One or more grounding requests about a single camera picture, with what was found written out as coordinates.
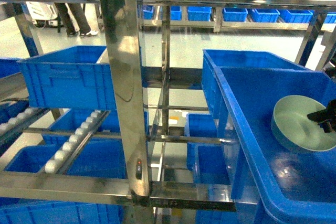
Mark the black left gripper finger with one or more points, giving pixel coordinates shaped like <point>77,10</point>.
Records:
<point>325,118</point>

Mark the stainless steel roller shelf rack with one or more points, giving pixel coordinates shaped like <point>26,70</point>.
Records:
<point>125,57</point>

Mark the large blue plastic bin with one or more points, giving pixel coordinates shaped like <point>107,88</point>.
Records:
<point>271,184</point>

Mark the blue bin behind large bin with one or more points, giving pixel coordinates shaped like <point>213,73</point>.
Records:
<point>237,66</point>

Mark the green bowl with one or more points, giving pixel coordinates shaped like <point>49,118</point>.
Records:
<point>293,129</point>

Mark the person in dark trousers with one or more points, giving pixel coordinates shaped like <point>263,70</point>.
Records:
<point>79,15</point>

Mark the blue bin lower left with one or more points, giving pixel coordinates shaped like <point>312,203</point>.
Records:
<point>79,156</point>

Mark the blue bin lower middle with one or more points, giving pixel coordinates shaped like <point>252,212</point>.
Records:
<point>206,161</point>

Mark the black remote on rack post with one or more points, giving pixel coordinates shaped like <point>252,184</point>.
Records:
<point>138,169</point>

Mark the blue bin left shelf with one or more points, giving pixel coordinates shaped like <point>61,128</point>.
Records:
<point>69,78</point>

